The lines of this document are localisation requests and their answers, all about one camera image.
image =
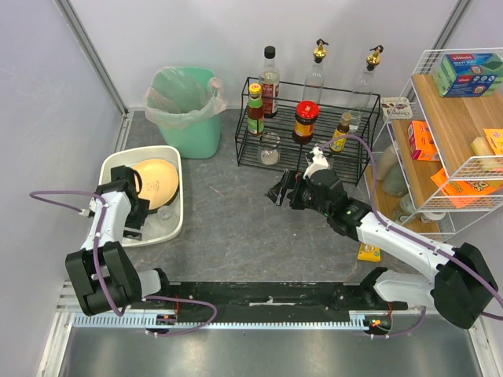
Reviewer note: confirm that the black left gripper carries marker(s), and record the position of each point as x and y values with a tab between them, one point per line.
138	212

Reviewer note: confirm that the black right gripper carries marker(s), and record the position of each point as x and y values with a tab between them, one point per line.
293	192

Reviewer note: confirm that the small clear glass cup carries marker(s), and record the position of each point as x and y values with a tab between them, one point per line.
167	217

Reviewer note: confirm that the beige round plate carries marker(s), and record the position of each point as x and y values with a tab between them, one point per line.
159	182

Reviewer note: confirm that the glass jar with white powder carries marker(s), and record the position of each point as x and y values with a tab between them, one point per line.
269	148

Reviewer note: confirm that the chili sauce jar red lid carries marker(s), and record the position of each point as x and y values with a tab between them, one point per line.
306	115

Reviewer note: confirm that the sauce bottle yellow cap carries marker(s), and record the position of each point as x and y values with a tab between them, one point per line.
255	112

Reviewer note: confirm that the small yellow label bottle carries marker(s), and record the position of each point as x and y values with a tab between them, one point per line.
341	130

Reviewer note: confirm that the dark vinegar bottle black cap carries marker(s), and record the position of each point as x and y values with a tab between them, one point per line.
269	79

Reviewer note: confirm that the glass oil bottle gold spout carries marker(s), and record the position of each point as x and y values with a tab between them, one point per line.
315	78

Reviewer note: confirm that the clear drinking glass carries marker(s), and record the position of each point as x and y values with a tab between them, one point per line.
152	229

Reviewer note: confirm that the blue ceramic plate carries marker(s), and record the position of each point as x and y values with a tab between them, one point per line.
173	200

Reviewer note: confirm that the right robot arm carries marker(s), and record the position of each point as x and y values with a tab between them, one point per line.
455	281

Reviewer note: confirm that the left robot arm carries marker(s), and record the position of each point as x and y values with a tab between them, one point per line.
102	275

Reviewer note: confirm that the white rectangular basin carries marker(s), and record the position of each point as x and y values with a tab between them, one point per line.
131	157

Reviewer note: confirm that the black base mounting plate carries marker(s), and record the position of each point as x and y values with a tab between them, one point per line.
293	297

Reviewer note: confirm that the yellow M&Ms candy bag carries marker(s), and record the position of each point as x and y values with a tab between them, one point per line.
369	253

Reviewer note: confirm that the beige pump bottle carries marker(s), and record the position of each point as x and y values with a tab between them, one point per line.
386	161

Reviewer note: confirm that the green soap dispenser bottle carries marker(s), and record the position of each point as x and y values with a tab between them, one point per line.
394	183

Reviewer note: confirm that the green trash bin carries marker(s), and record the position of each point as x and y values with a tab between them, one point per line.
197	141

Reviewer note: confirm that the clear pink bin liner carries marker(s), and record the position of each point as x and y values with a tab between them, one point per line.
178	97

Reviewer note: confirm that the clear bottle on shelf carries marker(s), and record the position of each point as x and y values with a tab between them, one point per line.
405	211

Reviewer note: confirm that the white chocolate box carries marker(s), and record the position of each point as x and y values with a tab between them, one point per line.
396	108

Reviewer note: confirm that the orange box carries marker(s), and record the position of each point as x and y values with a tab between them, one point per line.
421	143

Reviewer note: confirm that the orange snack bag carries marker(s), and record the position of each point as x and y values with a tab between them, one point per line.
467	194

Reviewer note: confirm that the yellow sponge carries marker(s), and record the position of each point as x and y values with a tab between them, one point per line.
481	147

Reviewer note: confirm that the green sponge pack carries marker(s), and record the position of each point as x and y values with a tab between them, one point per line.
468	74

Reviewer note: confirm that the yellow orange packet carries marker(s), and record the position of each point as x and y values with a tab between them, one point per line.
495	140

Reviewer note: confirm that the black wire rack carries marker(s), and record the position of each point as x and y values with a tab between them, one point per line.
349	164

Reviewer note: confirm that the white cable duct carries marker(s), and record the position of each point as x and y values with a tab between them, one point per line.
251	318

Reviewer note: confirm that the white wire shelf unit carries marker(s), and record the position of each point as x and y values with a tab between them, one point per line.
454	123

